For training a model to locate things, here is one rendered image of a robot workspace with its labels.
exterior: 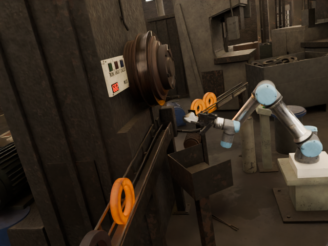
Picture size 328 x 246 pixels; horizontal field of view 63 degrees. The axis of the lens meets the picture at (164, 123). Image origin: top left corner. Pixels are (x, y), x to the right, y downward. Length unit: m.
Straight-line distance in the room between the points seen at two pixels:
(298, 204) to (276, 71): 2.07
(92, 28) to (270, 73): 2.76
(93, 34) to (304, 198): 1.66
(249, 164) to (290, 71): 1.67
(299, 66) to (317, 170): 2.15
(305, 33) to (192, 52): 2.02
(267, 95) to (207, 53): 2.81
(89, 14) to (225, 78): 3.27
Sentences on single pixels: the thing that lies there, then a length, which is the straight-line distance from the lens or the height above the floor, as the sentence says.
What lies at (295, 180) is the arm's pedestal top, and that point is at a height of 0.30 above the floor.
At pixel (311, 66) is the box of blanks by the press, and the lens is 3.96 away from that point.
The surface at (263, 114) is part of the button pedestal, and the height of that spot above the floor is 0.56.
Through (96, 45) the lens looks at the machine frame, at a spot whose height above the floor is 1.31.
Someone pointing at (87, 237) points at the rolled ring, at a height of 0.75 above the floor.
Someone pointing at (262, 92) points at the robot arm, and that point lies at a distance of 1.67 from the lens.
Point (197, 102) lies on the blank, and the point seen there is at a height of 0.76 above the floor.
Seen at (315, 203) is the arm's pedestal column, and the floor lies 0.08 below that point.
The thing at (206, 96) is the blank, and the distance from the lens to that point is 2.27.
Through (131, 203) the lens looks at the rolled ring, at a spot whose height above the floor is 0.64.
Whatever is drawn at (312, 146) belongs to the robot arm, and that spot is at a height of 0.55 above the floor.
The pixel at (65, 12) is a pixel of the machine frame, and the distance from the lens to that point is 1.37.
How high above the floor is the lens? 1.28
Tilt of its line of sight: 17 degrees down
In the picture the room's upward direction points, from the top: 10 degrees counter-clockwise
